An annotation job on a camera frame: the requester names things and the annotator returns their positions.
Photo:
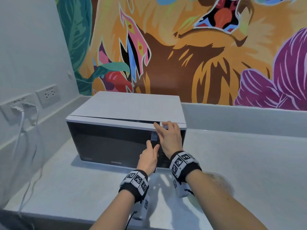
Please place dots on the person's left hand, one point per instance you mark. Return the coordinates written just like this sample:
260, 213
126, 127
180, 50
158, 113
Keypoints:
147, 160

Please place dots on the person's right hand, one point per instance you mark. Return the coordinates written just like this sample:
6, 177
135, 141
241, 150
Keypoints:
171, 141

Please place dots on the person's left thumb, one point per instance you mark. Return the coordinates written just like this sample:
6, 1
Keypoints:
156, 148

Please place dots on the person's right thumb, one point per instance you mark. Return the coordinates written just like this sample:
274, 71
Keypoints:
158, 129

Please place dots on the white microwave with black door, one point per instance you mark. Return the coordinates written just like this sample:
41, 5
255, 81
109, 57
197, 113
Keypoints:
115, 110

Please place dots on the person's left forearm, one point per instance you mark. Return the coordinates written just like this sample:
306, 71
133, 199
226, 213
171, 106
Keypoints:
112, 213

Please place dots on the person's right forearm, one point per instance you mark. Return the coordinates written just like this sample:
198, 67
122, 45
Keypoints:
220, 203

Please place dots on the black wristband with marker tags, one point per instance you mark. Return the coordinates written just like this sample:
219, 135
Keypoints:
183, 164
135, 183

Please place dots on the clear glass plate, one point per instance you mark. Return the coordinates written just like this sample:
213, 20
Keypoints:
224, 184

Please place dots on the white power plug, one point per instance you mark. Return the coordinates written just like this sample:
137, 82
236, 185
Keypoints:
30, 112
17, 109

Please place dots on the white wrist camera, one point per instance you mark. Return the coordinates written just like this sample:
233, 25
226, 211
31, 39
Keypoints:
141, 209
182, 189

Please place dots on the white wall socket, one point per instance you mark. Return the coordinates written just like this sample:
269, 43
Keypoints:
7, 110
48, 95

